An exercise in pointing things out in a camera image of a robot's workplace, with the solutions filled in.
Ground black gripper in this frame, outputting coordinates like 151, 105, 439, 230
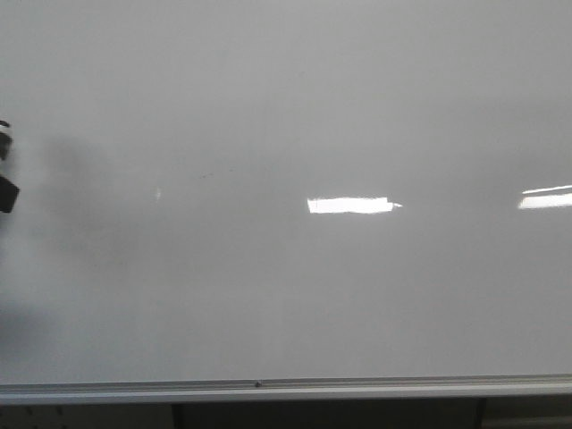
0, 120, 20, 214

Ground dark panel below whiteboard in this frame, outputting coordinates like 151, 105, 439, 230
172, 399, 486, 428

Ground white whiteboard with aluminium frame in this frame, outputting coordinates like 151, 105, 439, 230
1, 1, 571, 406

